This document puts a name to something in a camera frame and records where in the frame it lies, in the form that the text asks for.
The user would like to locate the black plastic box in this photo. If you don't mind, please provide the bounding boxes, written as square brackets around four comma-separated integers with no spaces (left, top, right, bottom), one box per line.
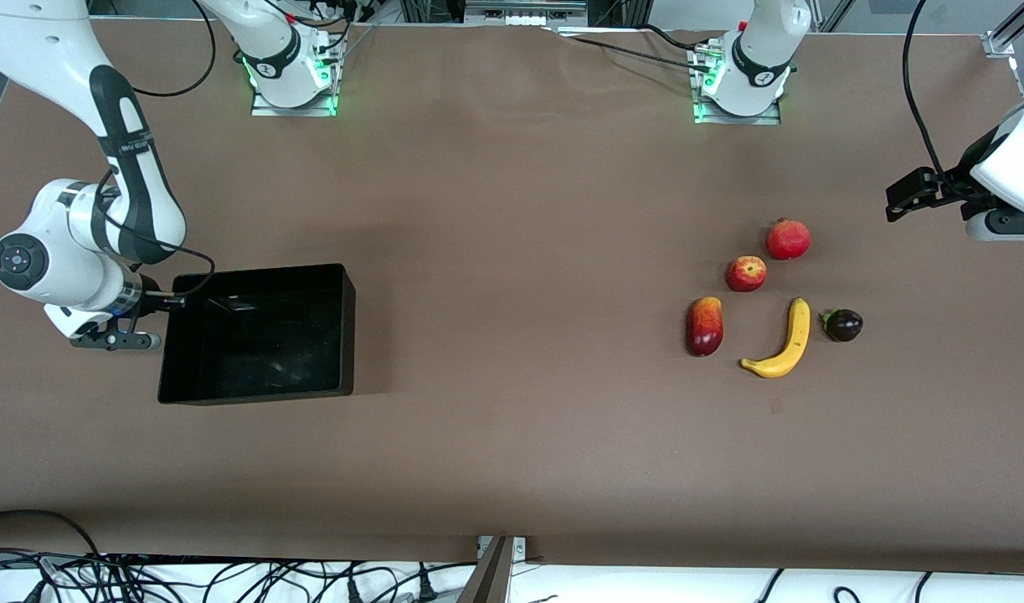
[157,264,356,406]

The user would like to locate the yellow banana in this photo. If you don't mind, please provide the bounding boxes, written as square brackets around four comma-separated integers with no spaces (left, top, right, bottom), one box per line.
[739,297,812,379]

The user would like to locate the red apple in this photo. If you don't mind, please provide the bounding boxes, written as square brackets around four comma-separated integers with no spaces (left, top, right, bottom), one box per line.
[726,255,768,293]

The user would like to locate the red pomegranate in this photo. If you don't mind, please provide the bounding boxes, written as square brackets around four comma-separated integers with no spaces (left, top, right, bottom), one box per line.
[766,218,811,261]

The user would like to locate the dark purple eggplant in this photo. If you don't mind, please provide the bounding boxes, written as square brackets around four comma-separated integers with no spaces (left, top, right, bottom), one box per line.
[821,308,864,343]

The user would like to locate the red yellow mango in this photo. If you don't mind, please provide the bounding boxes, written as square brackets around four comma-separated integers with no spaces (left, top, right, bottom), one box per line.
[686,296,724,358]

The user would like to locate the aluminium frame profile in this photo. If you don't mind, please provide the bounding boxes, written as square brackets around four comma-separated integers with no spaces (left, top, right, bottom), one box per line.
[982,0,1024,95]

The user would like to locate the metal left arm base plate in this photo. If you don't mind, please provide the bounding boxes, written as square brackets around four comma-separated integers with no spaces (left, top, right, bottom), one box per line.
[690,46,783,126]

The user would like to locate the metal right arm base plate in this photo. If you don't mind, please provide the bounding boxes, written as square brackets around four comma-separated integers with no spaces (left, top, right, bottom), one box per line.
[250,33,340,117]

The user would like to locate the black right arm cable loop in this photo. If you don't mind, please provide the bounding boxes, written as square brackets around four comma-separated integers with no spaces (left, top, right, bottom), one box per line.
[133,0,218,98]

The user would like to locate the black table cable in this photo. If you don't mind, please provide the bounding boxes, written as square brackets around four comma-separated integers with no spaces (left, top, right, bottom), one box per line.
[553,23,718,66]

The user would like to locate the dark metal post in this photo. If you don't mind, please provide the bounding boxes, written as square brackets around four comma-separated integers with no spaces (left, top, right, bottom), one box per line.
[457,536,514,603]

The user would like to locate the metal rack frame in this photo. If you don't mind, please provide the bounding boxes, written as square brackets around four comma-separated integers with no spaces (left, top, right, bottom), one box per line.
[464,0,589,26]

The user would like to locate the small metal bracket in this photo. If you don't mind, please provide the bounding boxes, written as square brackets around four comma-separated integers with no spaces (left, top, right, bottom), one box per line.
[476,536,528,560]

